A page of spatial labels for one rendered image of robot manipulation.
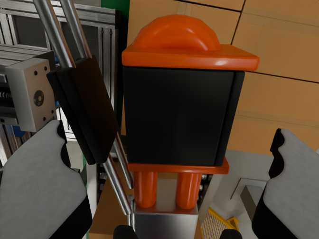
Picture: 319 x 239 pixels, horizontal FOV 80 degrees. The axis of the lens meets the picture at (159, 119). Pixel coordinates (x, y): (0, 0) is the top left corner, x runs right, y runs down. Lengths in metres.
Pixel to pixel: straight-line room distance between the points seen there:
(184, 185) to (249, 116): 0.82
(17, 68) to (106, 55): 0.77
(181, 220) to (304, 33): 0.86
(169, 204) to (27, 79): 0.34
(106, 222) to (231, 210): 1.76
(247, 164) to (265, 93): 1.09
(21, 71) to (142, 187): 0.32
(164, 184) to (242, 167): 1.75
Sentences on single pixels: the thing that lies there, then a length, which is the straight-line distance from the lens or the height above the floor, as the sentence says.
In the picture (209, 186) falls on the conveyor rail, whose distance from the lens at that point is 1.13.
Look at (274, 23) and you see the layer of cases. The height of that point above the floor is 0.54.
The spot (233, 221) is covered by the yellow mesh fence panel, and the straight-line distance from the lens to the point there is 2.49.
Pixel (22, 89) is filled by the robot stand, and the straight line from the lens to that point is 0.44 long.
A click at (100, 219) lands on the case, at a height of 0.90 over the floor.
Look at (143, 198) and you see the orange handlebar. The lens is 0.19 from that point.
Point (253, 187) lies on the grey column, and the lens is 2.12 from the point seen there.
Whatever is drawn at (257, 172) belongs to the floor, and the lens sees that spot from 2.06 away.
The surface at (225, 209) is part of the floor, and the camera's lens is 2.35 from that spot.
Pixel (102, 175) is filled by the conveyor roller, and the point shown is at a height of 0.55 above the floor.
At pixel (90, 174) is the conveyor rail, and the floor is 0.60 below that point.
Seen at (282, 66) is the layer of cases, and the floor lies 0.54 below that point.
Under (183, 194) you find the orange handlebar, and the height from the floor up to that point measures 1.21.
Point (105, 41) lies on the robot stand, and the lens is 1.15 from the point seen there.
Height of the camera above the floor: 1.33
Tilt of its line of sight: 61 degrees down
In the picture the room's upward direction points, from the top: 179 degrees counter-clockwise
